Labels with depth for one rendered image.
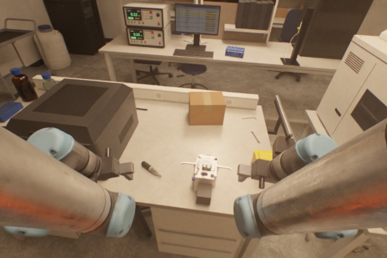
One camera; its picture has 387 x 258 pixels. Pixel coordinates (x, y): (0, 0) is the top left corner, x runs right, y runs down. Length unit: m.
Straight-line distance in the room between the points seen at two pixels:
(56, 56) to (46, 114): 3.69
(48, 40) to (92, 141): 3.85
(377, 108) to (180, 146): 0.98
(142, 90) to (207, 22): 1.32
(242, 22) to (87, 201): 2.66
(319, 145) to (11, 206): 0.46
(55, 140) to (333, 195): 0.43
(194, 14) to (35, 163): 2.46
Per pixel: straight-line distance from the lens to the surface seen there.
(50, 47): 4.71
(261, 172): 0.59
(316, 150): 0.46
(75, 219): 0.32
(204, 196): 0.91
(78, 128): 0.96
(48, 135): 0.48
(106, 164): 0.60
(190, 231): 1.28
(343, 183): 0.21
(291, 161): 0.50
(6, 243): 2.32
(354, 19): 2.89
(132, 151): 1.21
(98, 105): 1.06
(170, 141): 1.23
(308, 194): 0.25
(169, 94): 1.53
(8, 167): 0.21
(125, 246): 1.92
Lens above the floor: 1.74
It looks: 40 degrees down
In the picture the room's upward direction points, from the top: 3 degrees clockwise
